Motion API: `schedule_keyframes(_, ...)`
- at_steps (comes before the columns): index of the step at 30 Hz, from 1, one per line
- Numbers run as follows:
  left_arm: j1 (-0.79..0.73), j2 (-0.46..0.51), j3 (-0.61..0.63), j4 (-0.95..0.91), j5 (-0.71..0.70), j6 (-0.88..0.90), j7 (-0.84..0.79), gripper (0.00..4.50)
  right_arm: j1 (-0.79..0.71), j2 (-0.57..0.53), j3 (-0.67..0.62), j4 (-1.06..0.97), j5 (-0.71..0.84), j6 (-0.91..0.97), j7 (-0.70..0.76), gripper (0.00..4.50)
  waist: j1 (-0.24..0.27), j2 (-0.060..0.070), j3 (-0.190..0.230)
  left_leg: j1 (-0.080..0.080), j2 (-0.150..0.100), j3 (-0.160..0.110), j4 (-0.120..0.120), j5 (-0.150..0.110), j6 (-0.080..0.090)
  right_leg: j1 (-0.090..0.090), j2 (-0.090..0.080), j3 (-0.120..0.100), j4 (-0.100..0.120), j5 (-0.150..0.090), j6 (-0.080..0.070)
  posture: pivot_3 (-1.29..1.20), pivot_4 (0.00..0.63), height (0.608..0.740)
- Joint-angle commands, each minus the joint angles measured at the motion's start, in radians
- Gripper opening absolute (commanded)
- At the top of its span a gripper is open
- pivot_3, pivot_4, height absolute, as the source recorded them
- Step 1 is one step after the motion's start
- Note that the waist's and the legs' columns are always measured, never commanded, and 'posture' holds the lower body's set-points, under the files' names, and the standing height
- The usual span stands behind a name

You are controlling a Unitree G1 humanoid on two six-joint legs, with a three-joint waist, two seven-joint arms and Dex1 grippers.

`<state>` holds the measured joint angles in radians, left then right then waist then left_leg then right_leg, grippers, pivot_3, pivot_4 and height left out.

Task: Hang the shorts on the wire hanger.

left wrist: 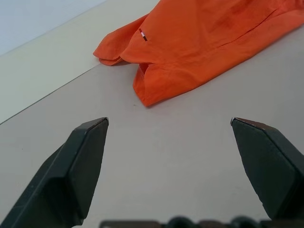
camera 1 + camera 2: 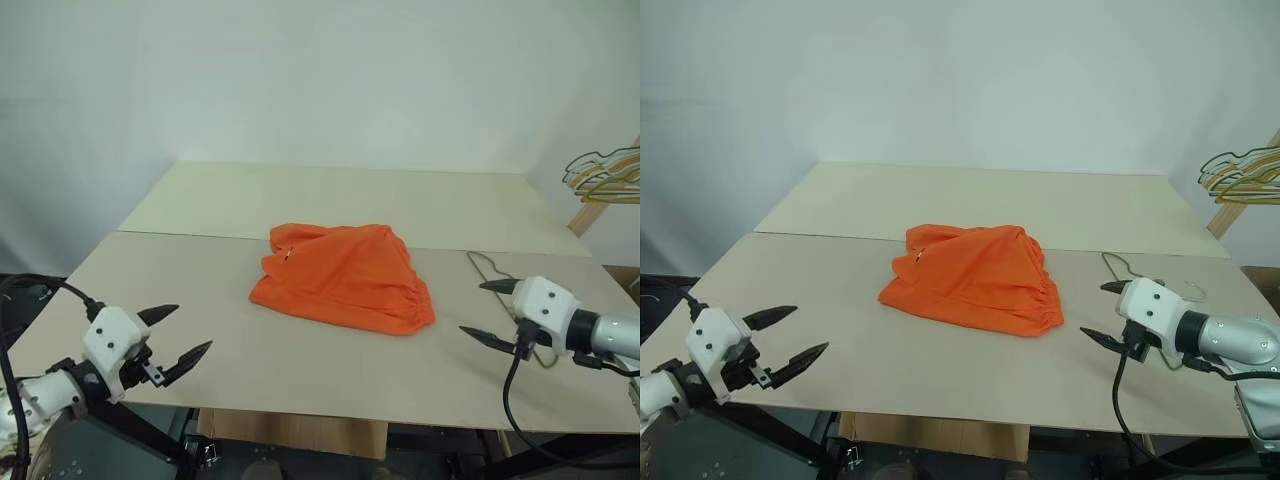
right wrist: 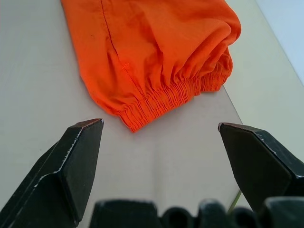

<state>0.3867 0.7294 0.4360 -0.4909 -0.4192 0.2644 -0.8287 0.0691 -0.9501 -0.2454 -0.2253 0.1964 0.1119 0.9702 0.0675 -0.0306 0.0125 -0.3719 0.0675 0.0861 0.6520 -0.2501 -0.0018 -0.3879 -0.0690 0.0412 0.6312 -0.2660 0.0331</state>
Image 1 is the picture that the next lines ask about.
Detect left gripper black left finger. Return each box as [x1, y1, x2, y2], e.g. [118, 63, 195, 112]
[0, 116, 110, 228]

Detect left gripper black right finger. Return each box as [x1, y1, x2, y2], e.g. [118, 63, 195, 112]
[230, 116, 304, 221]

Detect orange shorts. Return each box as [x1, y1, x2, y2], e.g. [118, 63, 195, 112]
[92, 0, 304, 107]

